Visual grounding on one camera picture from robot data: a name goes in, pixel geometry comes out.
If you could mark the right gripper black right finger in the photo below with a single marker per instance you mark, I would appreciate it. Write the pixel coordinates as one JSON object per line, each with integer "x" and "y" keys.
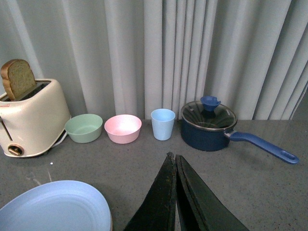
{"x": 199, "y": 208}

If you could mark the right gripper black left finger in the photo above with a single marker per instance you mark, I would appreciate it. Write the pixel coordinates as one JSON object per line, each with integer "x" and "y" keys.
{"x": 157, "y": 212}

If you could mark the pink plate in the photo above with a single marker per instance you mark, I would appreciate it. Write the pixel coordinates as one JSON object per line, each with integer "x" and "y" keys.
{"x": 111, "y": 224}

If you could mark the blue plate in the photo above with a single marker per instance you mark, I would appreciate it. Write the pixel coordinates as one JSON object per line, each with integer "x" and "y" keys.
{"x": 64, "y": 205}

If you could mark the dark blue saucepan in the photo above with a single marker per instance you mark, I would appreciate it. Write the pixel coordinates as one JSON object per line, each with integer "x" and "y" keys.
{"x": 210, "y": 140}

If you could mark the pink bowl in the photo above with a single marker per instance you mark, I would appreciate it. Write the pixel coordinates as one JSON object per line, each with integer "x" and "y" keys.
{"x": 123, "y": 129}

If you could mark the light blue cup right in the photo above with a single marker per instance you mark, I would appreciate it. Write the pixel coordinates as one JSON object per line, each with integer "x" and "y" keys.
{"x": 162, "y": 123}

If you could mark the glass pot lid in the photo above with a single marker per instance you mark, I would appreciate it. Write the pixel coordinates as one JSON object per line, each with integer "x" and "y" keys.
{"x": 208, "y": 114}

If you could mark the green bowl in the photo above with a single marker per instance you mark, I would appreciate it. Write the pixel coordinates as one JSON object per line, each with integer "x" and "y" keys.
{"x": 84, "y": 128}

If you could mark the cream toaster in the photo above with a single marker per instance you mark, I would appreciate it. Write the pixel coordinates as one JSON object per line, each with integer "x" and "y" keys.
{"x": 32, "y": 125}

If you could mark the grey curtain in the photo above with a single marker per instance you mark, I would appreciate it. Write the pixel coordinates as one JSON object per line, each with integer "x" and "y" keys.
{"x": 133, "y": 56}

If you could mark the bread slice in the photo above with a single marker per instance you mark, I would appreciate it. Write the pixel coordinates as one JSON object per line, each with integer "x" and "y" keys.
{"x": 17, "y": 78}

